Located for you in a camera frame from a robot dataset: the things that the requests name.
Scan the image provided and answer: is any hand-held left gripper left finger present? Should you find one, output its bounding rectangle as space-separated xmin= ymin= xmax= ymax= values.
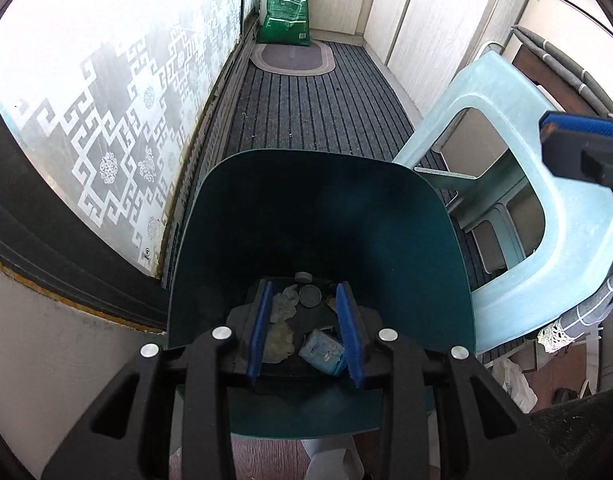
xmin=41 ymin=280 xmax=275 ymax=480

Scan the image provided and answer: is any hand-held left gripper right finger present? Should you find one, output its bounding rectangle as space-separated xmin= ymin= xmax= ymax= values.
xmin=335 ymin=281 xmax=567 ymax=480

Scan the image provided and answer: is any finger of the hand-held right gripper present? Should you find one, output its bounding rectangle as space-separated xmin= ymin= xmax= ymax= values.
xmin=539 ymin=111 xmax=613 ymax=189

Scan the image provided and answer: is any translucent plastic bag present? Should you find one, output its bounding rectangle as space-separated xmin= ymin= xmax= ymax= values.
xmin=263 ymin=285 xmax=300 ymax=364

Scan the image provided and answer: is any blue tissue packet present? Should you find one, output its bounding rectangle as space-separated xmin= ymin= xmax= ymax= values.
xmin=298 ymin=328 xmax=347 ymax=377

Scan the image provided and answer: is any dark teal trash bin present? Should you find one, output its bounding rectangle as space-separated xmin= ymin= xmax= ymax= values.
xmin=166 ymin=149 xmax=478 ymax=442

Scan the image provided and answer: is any light blue plastic stool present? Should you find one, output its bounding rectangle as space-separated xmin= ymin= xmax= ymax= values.
xmin=391 ymin=50 xmax=613 ymax=357

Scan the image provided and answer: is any white plastic object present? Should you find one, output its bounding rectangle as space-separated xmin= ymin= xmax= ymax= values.
xmin=303 ymin=435 xmax=365 ymax=480

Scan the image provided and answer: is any grey checked tablecloth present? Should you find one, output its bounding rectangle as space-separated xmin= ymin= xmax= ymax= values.
xmin=509 ymin=25 xmax=613 ymax=345

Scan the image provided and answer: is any white plastic bag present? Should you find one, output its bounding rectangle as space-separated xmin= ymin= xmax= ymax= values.
xmin=490 ymin=357 xmax=538 ymax=414

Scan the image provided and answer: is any cream lace doily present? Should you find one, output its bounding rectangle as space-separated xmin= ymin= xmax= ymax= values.
xmin=536 ymin=321 xmax=580 ymax=357

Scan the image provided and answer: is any white double-door kitchen cabinet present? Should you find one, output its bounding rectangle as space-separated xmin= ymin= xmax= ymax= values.
xmin=363 ymin=0 xmax=535 ymax=107

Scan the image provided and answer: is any striped grey floor carpet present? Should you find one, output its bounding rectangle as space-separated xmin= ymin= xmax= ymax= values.
xmin=221 ymin=39 xmax=537 ymax=363

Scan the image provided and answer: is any dark cloth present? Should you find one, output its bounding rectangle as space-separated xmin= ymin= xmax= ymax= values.
xmin=529 ymin=389 xmax=613 ymax=480

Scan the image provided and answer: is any grey oval floor mat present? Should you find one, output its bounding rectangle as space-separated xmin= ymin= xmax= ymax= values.
xmin=250 ymin=41 xmax=336 ymax=79

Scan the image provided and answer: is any green rice bag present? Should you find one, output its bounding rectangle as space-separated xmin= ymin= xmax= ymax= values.
xmin=256 ymin=0 xmax=327 ymax=49

